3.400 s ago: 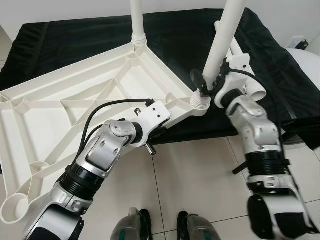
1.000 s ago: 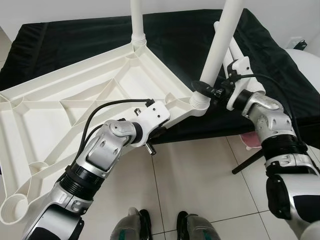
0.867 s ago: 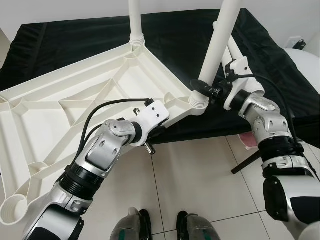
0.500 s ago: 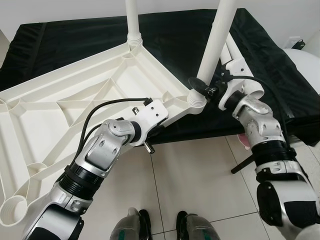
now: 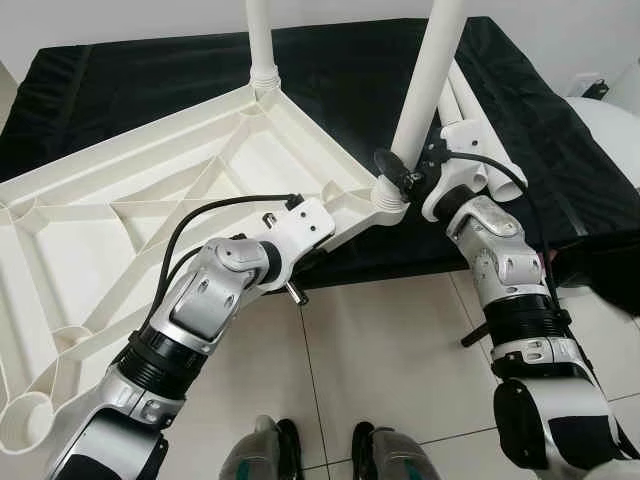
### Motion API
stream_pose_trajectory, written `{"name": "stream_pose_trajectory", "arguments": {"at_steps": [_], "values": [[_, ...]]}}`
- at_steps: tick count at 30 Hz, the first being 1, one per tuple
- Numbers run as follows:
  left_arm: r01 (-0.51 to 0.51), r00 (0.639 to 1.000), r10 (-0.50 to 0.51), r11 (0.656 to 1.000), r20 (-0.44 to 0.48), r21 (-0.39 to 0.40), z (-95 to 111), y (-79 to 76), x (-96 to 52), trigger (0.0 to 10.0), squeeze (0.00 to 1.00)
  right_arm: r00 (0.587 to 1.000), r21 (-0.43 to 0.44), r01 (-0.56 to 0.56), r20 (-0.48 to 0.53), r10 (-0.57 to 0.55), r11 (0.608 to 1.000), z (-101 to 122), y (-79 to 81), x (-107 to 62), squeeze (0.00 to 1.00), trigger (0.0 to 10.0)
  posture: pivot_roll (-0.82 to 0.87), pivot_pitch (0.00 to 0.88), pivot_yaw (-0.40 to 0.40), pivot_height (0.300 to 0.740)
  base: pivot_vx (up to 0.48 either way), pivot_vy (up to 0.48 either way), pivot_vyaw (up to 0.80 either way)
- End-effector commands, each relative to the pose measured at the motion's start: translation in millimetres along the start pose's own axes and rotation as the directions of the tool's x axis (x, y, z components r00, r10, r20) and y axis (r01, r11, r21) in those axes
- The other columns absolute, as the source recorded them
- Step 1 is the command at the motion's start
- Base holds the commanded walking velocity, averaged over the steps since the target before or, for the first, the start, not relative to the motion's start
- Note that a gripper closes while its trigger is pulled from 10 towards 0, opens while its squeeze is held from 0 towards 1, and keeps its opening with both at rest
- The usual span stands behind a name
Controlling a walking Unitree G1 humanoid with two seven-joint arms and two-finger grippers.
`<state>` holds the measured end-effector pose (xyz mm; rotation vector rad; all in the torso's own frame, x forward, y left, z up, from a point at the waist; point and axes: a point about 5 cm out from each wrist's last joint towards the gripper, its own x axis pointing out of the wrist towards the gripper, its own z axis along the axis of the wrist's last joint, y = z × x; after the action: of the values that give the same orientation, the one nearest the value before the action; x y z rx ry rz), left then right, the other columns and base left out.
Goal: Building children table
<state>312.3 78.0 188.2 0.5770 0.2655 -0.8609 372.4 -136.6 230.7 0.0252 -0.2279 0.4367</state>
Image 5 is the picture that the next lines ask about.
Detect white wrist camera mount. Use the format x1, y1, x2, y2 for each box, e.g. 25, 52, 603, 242
420, 120, 501, 223
258, 197, 338, 296

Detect white plastic table leg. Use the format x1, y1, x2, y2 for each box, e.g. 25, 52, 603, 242
438, 62, 491, 191
245, 0, 283, 93
452, 62, 529, 204
372, 0, 469, 211

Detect black metal table leg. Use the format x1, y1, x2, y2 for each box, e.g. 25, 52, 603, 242
460, 325, 491, 348

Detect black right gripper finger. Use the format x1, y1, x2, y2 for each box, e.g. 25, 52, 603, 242
373, 148, 416, 193

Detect white plastic table top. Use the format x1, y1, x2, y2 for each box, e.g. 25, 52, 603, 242
0, 85, 411, 453

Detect black tablecloth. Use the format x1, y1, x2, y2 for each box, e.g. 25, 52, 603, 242
0, 15, 640, 321

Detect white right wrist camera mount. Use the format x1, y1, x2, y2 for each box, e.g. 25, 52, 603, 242
420, 120, 501, 223

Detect grey robot left leg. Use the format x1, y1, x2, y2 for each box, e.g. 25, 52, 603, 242
220, 415, 304, 480

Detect grey robot leg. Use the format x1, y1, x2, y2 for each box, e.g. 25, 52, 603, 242
352, 422, 441, 480
220, 415, 304, 480

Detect grey robot right leg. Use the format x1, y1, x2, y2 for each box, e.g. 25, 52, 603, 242
352, 422, 441, 480

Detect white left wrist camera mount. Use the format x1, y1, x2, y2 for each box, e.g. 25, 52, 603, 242
258, 197, 338, 296

